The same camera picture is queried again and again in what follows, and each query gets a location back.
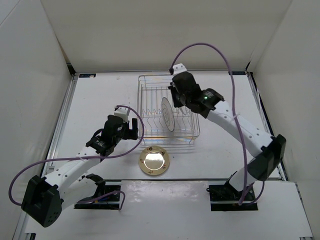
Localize white plate green rim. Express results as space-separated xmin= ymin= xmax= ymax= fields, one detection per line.
xmin=161 ymin=97 xmax=175 ymax=132

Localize cream gold-rimmed plate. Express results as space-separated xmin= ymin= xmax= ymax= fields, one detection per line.
xmin=138 ymin=145 xmax=171 ymax=177

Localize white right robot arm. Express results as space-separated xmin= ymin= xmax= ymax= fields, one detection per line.
xmin=168 ymin=71 xmax=287 ymax=200

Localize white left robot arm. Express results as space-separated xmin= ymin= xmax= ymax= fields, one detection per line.
xmin=21 ymin=115 xmax=139 ymax=228

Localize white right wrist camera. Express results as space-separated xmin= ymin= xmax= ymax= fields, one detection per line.
xmin=169 ymin=63 xmax=187 ymax=76

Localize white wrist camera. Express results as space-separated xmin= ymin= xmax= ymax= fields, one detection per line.
xmin=113 ymin=106 xmax=130 ymax=123
xmin=169 ymin=63 xmax=187 ymax=76

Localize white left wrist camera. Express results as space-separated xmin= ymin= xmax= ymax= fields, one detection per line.
xmin=113 ymin=106 xmax=130 ymax=123

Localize wire dish rack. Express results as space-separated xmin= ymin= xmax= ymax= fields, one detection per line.
xmin=137 ymin=74 xmax=201 ymax=145

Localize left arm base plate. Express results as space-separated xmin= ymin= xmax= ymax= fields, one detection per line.
xmin=73 ymin=180 xmax=122 ymax=210

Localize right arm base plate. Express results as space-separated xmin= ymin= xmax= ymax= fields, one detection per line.
xmin=206 ymin=184 xmax=258 ymax=212

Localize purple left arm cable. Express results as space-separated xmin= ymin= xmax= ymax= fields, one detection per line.
xmin=8 ymin=104 xmax=146 ymax=211

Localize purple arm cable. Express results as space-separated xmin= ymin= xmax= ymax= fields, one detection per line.
xmin=169 ymin=43 xmax=266 ymax=206
xmin=8 ymin=104 xmax=146 ymax=211

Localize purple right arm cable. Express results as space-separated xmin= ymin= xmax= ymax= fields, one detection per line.
xmin=169 ymin=43 xmax=266 ymax=206

